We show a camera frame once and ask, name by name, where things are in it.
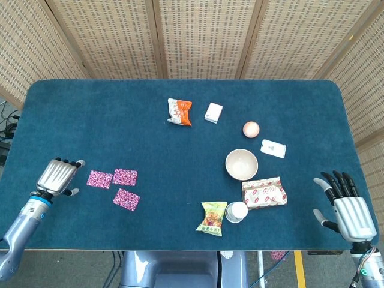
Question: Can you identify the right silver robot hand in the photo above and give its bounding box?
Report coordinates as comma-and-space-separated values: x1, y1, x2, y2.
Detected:
313, 170, 378, 244

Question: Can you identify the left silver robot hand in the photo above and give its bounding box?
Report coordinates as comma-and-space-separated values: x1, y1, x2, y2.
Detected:
35, 157, 86, 198

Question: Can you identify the blue carpet table cover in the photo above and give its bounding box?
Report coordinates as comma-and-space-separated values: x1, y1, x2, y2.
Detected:
0, 79, 372, 251

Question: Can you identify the gold red snack bag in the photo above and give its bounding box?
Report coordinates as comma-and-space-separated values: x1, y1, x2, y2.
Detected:
241, 176, 288, 211

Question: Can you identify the white metal pole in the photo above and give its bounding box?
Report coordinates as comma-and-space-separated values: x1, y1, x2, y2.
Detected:
256, 251, 266, 288

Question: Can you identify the white badge card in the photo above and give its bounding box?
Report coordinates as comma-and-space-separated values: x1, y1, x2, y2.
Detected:
260, 139, 287, 159

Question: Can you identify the white paper cup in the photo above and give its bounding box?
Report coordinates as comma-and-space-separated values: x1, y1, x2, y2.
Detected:
224, 201, 249, 224

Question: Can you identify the woven rattan screen panel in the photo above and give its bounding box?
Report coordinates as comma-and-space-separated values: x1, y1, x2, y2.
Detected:
44, 0, 164, 80
314, 0, 384, 196
236, 0, 382, 80
152, 0, 263, 80
0, 0, 89, 110

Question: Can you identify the beige bowl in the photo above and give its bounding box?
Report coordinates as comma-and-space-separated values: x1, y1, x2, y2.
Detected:
224, 148, 259, 181

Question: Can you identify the peach coloured ball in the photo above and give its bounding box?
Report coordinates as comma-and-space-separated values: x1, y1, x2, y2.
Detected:
242, 121, 260, 139

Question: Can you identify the orange white snack bag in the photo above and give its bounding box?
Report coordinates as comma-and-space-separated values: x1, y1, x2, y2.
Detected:
167, 98, 193, 127

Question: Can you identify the green vegetable biscuit bag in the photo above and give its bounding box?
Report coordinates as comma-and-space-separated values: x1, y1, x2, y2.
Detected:
195, 201, 228, 238

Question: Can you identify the grey-blue robot torso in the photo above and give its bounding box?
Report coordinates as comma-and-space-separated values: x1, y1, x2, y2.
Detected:
119, 250, 250, 288

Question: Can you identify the small white box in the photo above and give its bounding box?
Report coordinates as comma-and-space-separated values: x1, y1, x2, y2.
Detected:
204, 102, 224, 124

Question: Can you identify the black cable bundle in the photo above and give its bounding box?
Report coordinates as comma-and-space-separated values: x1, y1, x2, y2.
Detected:
0, 101, 20, 142

